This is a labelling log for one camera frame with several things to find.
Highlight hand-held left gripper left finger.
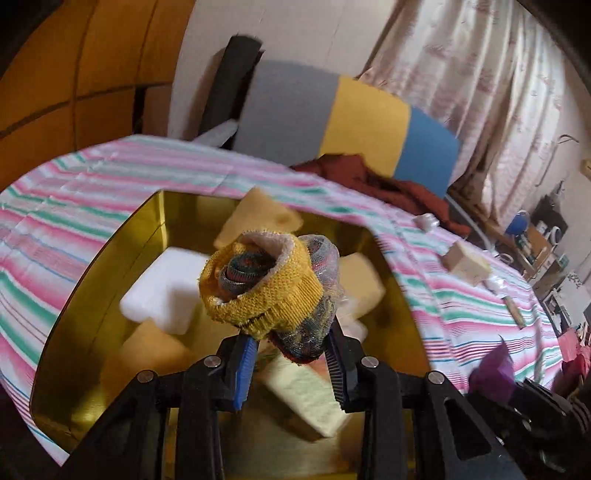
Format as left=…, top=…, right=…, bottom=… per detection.
left=55, top=335, right=257, bottom=480

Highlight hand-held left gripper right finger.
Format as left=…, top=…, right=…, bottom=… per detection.
left=323, top=319, right=527, bottom=480

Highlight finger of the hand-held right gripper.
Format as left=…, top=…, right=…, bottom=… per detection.
left=510, top=379, right=555, bottom=416

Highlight long pale sponge block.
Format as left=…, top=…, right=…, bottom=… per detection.
left=262, top=355, right=348, bottom=440

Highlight purple wrapper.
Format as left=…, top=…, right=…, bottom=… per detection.
left=468, top=336, right=516, bottom=403

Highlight small white foam piece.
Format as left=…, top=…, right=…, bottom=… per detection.
left=336, top=313, right=370, bottom=343

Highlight yellow multicolour socks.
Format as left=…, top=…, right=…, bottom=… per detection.
left=198, top=228, right=343, bottom=365

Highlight tan sponge block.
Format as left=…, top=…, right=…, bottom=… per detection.
left=115, top=320, right=197, bottom=386

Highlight cream sponge block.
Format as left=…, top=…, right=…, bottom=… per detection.
left=339, top=251, right=387, bottom=319

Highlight white foam block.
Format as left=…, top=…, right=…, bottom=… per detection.
left=119, top=247, right=209, bottom=336

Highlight gold tin box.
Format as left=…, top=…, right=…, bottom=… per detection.
left=30, top=189, right=432, bottom=480

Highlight pink cloth item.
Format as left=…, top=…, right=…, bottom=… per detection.
left=558, top=329, right=591, bottom=366

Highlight small wooden stick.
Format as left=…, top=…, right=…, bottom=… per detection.
left=502, top=295, right=526, bottom=329

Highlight beige cube block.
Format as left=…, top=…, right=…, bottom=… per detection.
left=442, top=240, right=493, bottom=285

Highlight blue cup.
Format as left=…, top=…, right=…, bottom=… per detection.
left=505, top=211, right=533, bottom=237

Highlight black desk item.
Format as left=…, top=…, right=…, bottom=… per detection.
left=534, top=193, right=570, bottom=232

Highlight dark red garment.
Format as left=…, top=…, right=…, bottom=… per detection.
left=293, top=153, right=472, bottom=236

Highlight white plastic item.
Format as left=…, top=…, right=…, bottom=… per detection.
left=191, top=119, right=239, bottom=149

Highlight pink green striped tablecloth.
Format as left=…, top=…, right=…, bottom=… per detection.
left=0, top=134, right=573, bottom=462

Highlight grey yellow blue chair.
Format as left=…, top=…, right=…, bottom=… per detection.
left=233, top=60, right=490, bottom=250

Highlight black rolled mat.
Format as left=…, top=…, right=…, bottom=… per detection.
left=201, top=34, right=264, bottom=139

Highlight patterned beige curtain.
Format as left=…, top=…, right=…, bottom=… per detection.
left=355, top=0, right=580, bottom=232

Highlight wooden wardrobe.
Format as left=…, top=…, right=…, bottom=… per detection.
left=0, top=0, right=195, bottom=155

